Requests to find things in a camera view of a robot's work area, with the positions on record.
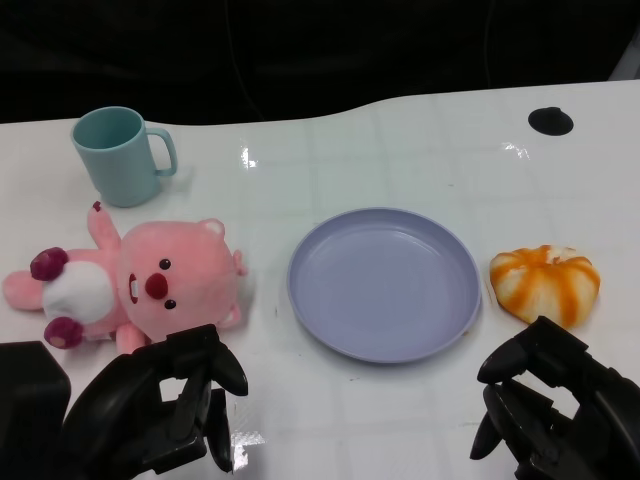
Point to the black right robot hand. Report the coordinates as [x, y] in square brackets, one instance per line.
[590, 400]

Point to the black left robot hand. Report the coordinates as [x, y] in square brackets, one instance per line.
[135, 395]

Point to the pink plush beaver doll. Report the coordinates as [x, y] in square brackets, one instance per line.
[170, 285]

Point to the purple plastic plate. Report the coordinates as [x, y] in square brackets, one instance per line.
[380, 285]

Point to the orange white striped bun toy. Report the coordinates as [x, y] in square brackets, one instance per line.
[545, 285]

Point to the teal plastic mug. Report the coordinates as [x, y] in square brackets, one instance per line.
[120, 165]

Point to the black round table grommet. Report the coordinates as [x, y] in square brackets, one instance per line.
[550, 121]

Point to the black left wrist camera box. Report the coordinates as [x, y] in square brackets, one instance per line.
[30, 405]

